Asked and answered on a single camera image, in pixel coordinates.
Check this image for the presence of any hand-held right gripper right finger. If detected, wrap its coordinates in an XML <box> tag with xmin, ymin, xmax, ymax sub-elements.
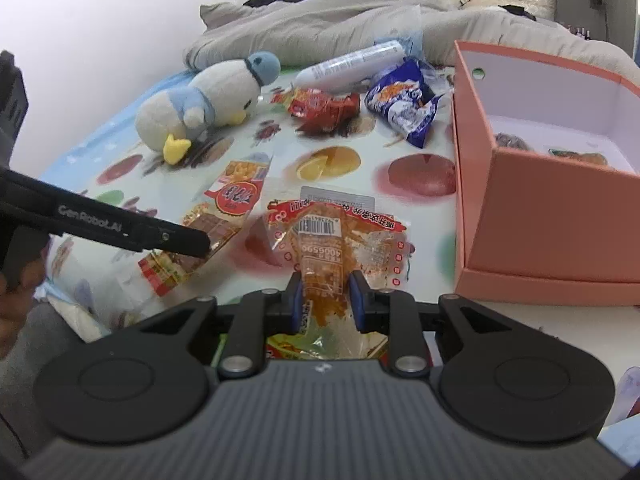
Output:
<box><xmin>348</xmin><ymin>270</ymin><xmax>526</xmax><ymax>378</ymax></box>

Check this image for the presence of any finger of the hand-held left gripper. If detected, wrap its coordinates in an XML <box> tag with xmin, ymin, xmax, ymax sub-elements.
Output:
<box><xmin>0</xmin><ymin>167</ymin><xmax>212</xmax><ymax>259</ymax></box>

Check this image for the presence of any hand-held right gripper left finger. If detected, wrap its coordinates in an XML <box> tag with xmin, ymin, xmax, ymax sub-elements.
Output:
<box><xmin>132</xmin><ymin>271</ymin><xmax>304</xmax><ymax>380</ymax></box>

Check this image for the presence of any clear orange snack packet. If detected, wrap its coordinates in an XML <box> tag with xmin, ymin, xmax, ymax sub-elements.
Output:
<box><xmin>262</xmin><ymin>199</ymin><xmax>413</xmax><ymax>361</ymax></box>

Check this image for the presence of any red white snack packet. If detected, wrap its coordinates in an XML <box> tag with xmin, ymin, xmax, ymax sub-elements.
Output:
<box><xmin>137</xmin><ymin>157</ymin><xmax>273</xmax><ymax>298</ymax></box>

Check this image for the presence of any blue snack packet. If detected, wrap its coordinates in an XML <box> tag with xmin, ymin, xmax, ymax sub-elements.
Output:
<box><xmin>364</xmin><ymin>57</ymin><xmax>453</xmax><ymax>150</ymax></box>

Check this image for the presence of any pink cardboard box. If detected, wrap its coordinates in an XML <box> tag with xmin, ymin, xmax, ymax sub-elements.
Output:
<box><xmin>451</xmin><ymin>40</ymin><xmax>640</xmax><ymax>307</ymax></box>

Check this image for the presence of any brown orange snack packet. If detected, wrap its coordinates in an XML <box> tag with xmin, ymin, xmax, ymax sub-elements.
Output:
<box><xmin>494</xmin><ymin>131</ymin><xmax>531</xmax><ymax>151</ymax></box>

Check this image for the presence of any grey rectangular card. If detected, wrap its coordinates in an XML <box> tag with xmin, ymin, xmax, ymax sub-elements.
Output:
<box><xmin>300</xmin><ymin>186</ymin><xmax>375</xmax><ymax>207</ymax></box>

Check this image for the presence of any penguin plush toy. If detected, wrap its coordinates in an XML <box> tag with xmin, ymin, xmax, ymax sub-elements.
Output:
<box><xmin>136</xmin><ymin>51</ymin><xmax>282</xmax><ymax>166</ymax></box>

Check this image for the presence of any food print bed sheet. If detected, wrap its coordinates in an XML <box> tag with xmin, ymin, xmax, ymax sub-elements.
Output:
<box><xmin>35</xmin><ymin>57</ymin><xmax>640</xmax><ymax>441</ymax></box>

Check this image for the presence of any grey cloth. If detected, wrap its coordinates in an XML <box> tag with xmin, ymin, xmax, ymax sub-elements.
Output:
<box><xmin>0</xmin><ymin>305</ymin><xmax>101</xmax><ymax>461</ymax></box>

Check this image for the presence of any white spray bottle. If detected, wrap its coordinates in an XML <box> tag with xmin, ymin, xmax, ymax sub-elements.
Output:
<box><xmin>294</xmin><ymin>40</ymin><xmax>405</xmax><ymax>93</ymax></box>

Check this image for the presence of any clear blue plastic bag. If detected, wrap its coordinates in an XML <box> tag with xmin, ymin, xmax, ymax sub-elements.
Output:
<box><xmin>370</xmin><ymin>5</ymin><xmax>426</xmax><ymax>61</ymax></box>

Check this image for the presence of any grey duvet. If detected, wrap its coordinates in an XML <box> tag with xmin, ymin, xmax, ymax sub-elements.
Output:
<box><xmin>182</xmin><ymin>0</ymin><xmax>640</xmax><ymax>86</ymax></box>

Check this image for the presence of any black garment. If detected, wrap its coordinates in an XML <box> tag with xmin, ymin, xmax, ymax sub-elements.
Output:
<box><xmin>500</xmin><ymin>4</ymin><xmax>538</xmax><ymax>21</ymax></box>

